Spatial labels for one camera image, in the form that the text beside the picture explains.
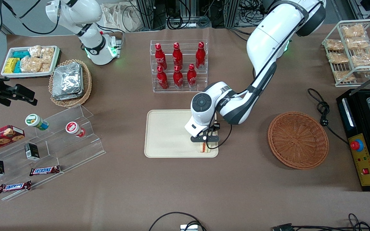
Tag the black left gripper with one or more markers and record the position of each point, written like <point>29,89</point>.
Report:
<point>216,125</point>

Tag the triangular sandwich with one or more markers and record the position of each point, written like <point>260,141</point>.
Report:
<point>205,150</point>

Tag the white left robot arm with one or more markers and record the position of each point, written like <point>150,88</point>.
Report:
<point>268,35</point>

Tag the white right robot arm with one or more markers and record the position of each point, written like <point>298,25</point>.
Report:
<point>75,12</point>

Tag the white rectangular snack tray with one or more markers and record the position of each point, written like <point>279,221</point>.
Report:
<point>30,75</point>

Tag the beige rectangular tray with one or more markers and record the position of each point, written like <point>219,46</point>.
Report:
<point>165,134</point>

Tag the light oval wicker basket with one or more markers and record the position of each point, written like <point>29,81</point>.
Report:
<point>87,86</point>

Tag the brown round wicker basket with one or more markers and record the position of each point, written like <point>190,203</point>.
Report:
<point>297,141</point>

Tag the teal snack pack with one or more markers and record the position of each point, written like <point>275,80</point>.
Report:
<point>21,54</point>
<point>18,67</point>

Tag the green lid yogurt cup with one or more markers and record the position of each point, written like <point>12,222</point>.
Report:
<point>35,121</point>

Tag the yellow snack pack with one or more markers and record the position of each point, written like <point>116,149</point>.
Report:
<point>11,65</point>

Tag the clear rice cracker bag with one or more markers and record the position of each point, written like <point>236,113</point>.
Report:
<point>34,51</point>
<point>30,64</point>
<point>47,54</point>
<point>45,67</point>

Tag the silver foil pouch stack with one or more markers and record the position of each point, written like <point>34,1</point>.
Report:
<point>67,80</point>

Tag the red lid yogurt cup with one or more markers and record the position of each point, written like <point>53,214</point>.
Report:
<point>74,129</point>

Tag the clear acrylic bottle rack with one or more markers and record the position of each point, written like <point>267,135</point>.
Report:
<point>202,78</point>

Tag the red cola bottle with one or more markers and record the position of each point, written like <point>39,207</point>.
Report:
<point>178,78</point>
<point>191,77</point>
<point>162,80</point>
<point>177,56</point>
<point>200,57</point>
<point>160,57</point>

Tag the clear acrylic stepped shelf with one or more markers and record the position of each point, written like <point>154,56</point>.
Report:
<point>75,150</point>

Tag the brown Snickers bar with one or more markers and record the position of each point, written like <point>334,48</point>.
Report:
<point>43,170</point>
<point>14,186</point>

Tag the small grey device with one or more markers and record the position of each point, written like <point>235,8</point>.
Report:
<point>189,228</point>

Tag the beige cloth bag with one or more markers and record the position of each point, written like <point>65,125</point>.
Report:
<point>120,17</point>

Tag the red emergency stop button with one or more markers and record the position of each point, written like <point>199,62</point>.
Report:
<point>357,145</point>

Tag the bagged fried snack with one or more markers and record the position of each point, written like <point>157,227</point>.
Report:
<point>334,45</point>
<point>337,58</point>
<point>356,43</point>
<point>352,31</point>
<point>344,76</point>
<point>365,57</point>

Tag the black machine with yellow panel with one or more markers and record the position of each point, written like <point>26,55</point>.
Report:
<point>361,126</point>

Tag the aluminium frame post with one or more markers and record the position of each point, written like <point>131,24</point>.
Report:
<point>148,12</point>
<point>232,12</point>

